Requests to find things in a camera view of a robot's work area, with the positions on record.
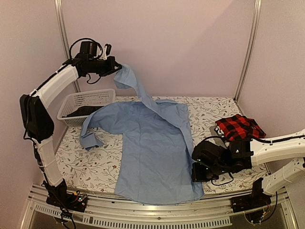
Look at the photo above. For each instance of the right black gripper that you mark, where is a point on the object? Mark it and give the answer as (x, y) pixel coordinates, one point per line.
(196, 176)

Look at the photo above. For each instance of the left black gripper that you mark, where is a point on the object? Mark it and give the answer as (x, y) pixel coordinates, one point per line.
(111, 66)

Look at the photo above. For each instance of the light blue long sleeve shirt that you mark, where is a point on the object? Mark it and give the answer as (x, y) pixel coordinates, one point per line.
(157, 145)

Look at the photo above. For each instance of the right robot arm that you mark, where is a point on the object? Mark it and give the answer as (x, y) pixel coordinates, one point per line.
(211, 160)

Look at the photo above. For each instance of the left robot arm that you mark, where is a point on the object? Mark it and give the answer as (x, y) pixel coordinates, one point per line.
(38, 124)

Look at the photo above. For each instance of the white plastic basket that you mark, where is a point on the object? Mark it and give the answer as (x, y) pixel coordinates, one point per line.
(89, 98)

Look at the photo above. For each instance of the grey folded shirt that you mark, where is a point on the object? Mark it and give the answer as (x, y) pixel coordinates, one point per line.
(218, 140)

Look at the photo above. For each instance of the black shirt white letters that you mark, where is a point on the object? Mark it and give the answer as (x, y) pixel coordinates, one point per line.
(219, 132)

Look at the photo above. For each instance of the dark shirt in basket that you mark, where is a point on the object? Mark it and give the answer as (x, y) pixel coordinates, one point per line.
(84, 110)

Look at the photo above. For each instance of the red black plaid shirt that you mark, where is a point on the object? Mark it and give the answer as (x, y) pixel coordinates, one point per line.
(240, 127)

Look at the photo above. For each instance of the floral table mat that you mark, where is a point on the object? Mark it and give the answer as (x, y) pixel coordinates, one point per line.
(97, 170)

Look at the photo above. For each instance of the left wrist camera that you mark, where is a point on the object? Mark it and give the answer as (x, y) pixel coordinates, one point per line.
(106, 51)

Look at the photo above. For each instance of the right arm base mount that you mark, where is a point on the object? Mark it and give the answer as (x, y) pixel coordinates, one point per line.
(256, 199)

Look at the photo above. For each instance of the left aluminium post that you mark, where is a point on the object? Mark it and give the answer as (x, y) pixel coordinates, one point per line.
(62, 27)

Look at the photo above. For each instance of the aluminium post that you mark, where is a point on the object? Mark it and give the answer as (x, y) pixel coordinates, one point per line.
(249, 50)
(62, 27)

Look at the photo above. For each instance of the aluminium front rail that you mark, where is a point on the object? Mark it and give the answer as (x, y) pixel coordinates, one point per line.
(110, 211)

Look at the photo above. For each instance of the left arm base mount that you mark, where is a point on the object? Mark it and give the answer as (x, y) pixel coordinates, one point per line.
(59, 197)

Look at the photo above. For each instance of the right aluminium post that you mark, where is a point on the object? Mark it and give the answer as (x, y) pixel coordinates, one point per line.
(249, 50)

